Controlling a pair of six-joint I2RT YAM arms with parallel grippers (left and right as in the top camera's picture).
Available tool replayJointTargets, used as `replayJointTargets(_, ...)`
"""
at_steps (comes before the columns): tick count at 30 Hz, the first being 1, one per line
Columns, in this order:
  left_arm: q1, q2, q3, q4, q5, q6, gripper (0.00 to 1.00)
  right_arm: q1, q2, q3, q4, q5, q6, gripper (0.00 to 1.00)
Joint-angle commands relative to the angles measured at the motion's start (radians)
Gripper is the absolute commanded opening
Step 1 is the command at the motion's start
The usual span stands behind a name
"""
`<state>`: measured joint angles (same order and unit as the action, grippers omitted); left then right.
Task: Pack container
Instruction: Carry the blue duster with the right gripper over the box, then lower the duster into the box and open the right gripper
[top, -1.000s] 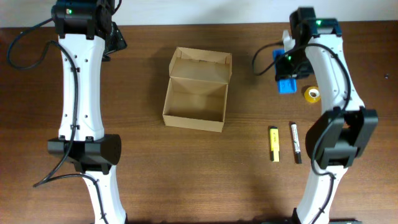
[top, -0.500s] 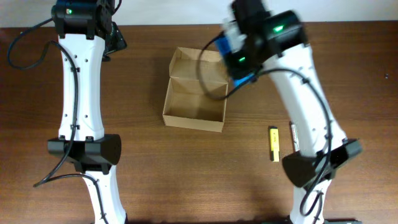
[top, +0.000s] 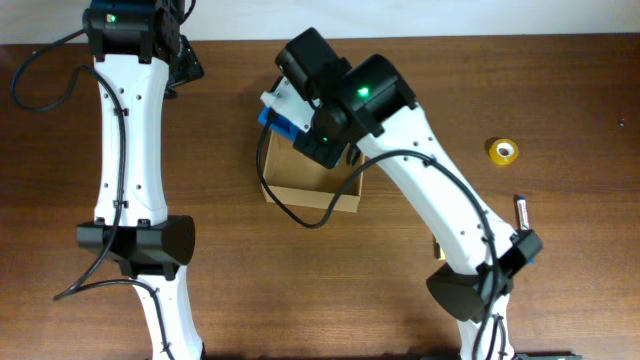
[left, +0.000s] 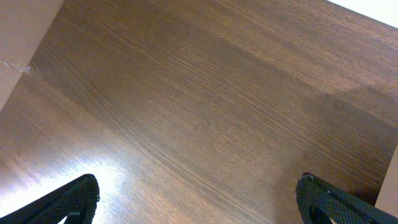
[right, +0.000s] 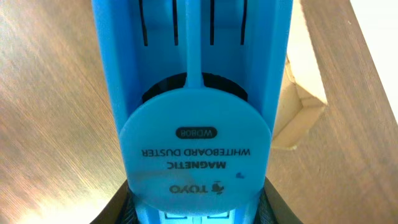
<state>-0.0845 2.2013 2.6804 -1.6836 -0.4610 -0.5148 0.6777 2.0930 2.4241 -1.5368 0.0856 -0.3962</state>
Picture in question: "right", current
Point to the brown cardboard box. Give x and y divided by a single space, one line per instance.
302 95

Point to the blue whiteboard duster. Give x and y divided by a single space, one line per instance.
194 88

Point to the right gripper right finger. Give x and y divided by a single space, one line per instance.
273 209

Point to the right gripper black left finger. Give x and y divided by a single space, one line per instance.
120 209

